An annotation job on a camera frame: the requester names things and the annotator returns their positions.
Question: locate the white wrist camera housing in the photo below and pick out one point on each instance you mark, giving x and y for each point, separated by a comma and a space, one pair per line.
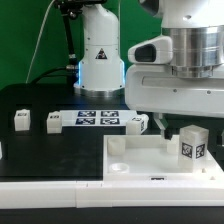
158, 50

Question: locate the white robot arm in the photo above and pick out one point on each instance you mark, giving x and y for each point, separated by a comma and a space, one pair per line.
180, 71

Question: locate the white square table top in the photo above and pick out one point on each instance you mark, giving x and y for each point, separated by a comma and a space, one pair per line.
150, 157

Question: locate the white base tag plate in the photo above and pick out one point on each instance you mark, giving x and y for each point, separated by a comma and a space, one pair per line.
96, 117

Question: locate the white part left edge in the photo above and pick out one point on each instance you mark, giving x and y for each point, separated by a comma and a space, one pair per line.
1, 151

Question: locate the white L-shaped obstacle fence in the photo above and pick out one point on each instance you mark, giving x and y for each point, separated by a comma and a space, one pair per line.
203, 188

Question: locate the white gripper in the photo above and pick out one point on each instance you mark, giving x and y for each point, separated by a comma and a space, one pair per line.
153, 88

